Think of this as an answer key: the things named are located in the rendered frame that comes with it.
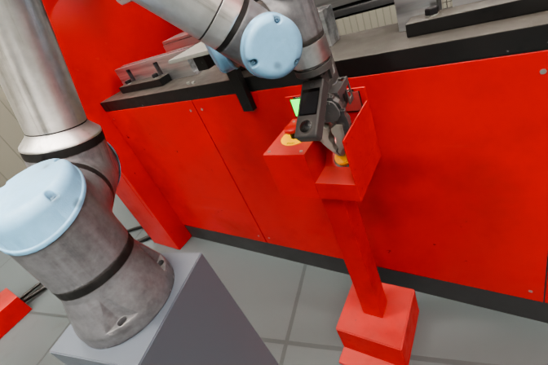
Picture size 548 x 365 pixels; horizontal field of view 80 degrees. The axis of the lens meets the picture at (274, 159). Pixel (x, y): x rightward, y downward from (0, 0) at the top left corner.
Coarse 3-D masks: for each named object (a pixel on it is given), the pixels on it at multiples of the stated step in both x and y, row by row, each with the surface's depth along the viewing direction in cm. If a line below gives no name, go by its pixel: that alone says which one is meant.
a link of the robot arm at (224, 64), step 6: (264, 6) 50; (210, 48) 50; (210, 54) 53; (216, 54) 50; (216, 60) 51; (222, 60) 50; (228, 60) 51; (222, 66) 51; (228, 66) 52; (234, 66) 52; (240, 66) 55; (222, 72) 54; (228, 72) 54
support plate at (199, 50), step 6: (192, 48) 89; (198, 48) 85; (204, 48) 82; (180, 54) 89; (186, 54) 85; (192, 54) 81; (198, 54) 80; (204, 54) 79; (174, 60) 85; (180, 60) 84
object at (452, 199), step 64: (448, 64) 66; (512, 64) 60; (128, 128) 147; (192, 128) 123; (256, 128) 105; (384, 128) 82; (448, 128) 73; (512, 128) 67; (192, 192) 155; (256, 192) 128; (384, 192) 95; (448, 192) 84; (512, 192) 75; (320, 256) 133; (384, 256) 112; (448, 256) 98; (512, 256) 86
